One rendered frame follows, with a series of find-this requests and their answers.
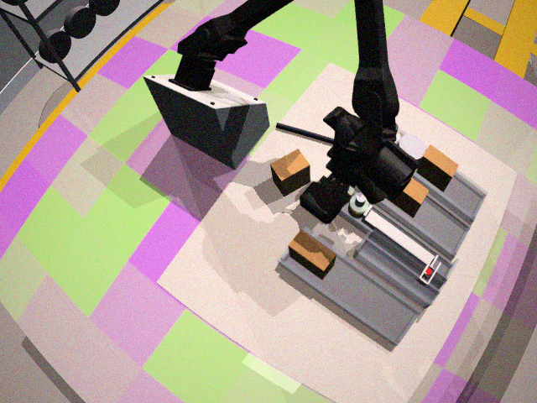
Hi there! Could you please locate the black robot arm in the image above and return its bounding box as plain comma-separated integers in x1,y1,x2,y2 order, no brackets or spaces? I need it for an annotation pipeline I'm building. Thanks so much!
168,0,419,205

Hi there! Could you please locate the black rod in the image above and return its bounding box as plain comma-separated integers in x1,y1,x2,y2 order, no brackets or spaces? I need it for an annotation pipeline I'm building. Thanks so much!
276,123,334,144

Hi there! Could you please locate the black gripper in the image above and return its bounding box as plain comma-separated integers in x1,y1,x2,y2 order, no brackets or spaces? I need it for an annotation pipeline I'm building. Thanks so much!
300,145,364,225

